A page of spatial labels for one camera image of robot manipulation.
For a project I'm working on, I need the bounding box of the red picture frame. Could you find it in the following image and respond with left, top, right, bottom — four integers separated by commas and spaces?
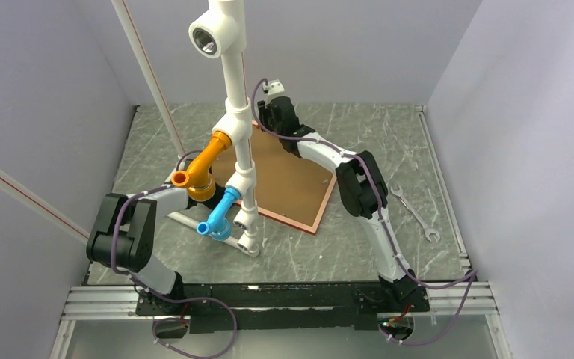
210, 121, 339, 236

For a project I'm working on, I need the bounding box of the orange pipe elbow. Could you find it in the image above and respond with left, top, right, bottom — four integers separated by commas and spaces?
171, 131, 232, 202

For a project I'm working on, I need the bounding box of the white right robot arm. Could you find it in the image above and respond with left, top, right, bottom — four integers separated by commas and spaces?
257, 96, 428, 310

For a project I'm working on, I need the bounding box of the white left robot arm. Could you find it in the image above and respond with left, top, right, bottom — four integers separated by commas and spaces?
86, 181, 200, 314

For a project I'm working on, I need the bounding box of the blue pipe elbow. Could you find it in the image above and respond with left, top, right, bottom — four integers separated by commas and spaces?
196, 187, 241, 242

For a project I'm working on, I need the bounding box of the white pipe stand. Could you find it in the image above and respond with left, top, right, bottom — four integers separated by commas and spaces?
188, 1, 260, 257

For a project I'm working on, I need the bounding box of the silver open-end wrench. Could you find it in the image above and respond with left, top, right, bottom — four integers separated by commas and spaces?
390, 185, 441, 242

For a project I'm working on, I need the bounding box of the white pole with red stripe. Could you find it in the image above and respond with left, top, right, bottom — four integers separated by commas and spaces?
111, 0, 186, 157

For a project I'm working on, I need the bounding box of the white diagonal pole left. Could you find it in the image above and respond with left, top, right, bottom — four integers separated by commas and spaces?
0, 168, 90, 245

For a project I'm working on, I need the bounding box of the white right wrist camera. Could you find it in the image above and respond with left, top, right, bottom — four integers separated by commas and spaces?
261, 79, 286, 103

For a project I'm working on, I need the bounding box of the brown frame backing board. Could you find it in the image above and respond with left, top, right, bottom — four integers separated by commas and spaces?
212, 126, 333, 227

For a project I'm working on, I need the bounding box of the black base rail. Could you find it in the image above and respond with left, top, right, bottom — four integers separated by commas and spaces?
135, 280, 430, 334

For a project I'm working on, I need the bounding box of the aluminium extrusion frame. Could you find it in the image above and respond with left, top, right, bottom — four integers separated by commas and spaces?
49, 282, 513, 358

